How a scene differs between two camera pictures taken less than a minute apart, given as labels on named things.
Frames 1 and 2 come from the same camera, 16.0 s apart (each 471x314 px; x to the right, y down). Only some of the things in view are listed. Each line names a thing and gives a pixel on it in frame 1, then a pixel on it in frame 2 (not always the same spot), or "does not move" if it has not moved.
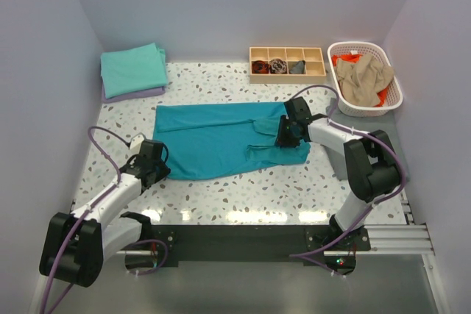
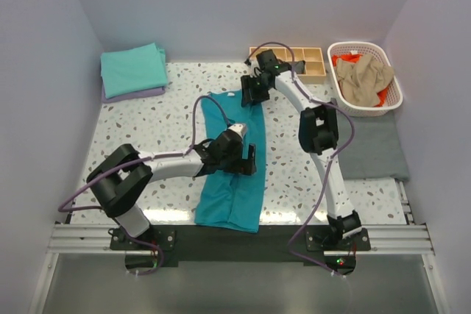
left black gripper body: [161, 170] -> [235, 156]
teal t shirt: [204, 137] -> [229, 201]
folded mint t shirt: [133, 70] does not move
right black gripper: [281, 140] -> [246, 85]
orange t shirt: [354, 58] does not move
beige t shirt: [362, 79] does not move
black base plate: [257, 243] does not move
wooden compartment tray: [313, 56] does not move
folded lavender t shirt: [160, 90] does not move
